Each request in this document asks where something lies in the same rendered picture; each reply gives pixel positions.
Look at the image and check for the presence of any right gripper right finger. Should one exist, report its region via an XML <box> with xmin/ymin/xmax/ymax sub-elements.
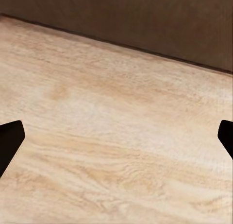
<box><xmin>217</xmin><ymin>120</ymin><xmax>233</xmax><ymax>159</ymax></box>

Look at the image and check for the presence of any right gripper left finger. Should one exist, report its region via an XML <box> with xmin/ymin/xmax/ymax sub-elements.
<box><xmin>0</xmin><ymin>120</ymin><xmax>25</xmax><ymax>178</ymax></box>

